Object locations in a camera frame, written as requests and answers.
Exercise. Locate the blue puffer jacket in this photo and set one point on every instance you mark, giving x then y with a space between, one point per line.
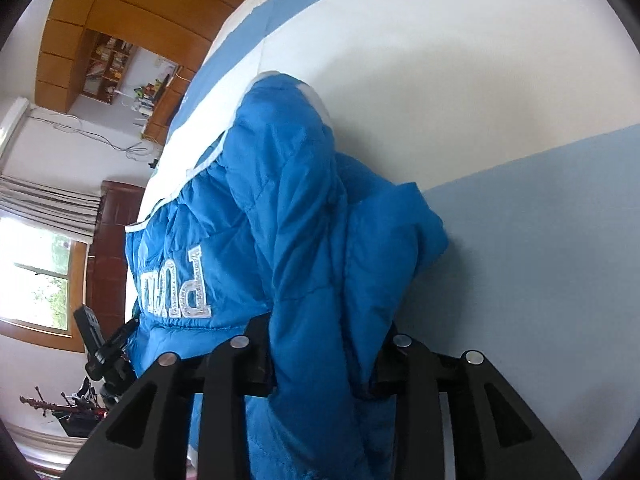
300 235

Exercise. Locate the desk clutter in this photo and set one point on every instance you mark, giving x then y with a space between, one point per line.
150 95

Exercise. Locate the dark ornament stand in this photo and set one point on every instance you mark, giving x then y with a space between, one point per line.
75 410

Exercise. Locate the striped curtain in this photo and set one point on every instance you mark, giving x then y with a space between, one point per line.
45 207

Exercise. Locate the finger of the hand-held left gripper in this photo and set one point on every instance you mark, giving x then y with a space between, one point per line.
112 350
89 330

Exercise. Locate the wooden desk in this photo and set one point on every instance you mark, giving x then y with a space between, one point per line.
162 120

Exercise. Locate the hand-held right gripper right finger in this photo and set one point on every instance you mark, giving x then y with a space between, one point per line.
395 375

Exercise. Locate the wooden wardrobe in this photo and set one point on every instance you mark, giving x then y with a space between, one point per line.
150 0

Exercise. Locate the wooden framed window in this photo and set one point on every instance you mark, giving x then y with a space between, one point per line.
75 270

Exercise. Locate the wooden wall shelf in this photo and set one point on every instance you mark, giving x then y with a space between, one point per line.
107 67

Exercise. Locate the dark wooden headboard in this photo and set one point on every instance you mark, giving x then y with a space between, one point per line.
112 240

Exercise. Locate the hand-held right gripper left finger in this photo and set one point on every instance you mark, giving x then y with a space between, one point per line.
255 360

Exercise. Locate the blue and white blanket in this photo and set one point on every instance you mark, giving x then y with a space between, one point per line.
475 110

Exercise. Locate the white air conditioner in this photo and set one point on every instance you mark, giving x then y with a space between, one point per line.
12 130

